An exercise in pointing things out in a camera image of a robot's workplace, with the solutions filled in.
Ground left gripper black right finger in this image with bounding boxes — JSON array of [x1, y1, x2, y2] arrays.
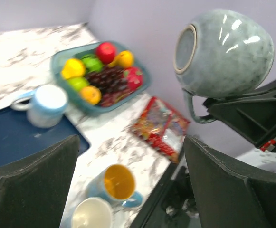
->
[[183, 136, 276, 228]]

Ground grey-blue round mug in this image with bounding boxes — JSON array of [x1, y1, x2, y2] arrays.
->
[[173, 9, 275, 124]]

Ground dark blue tray mat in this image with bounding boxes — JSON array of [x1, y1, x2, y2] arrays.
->
[[0, 107, 90, 167]]

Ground green toy lime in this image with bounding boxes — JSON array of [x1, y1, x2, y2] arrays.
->
[[67, 77, 90, 92]]

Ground blue white mug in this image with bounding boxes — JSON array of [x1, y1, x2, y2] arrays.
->
[[11, 85, 68, 128]]

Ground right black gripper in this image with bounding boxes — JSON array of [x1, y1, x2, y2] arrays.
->
[[203, 80, 276, 153]]

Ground blue mug tan rim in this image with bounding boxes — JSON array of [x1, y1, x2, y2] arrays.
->
[[86, 164, 143, 208]]

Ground purple toy grapes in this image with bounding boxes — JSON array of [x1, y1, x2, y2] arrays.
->
[[85, 66, 132, 107]]

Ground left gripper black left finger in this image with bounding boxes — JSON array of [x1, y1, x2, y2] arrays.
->
[[0, 135, 80, 228]]

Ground red toy apple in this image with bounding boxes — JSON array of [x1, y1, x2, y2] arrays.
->
[[95, 41, 116, 65]]

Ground light blue faceted mug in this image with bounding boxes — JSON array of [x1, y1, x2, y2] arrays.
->
[[71, 197, 113, 228]]

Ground yellow toy lemon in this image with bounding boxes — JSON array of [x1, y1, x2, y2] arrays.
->
[[60, 58, 86, 80]]

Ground orange toy orange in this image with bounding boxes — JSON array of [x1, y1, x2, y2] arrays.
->
[[116, 50, 134, 69]]

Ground red snack bag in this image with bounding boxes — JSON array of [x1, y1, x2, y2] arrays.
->
[[131, 96, 190, 163]]

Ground teal plastic fruit basket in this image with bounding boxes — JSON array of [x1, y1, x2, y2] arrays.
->
[[50, 42, 152, 116]]

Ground red toy dragon fruit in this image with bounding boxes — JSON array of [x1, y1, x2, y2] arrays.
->
[[123, 67, 143, 91]]

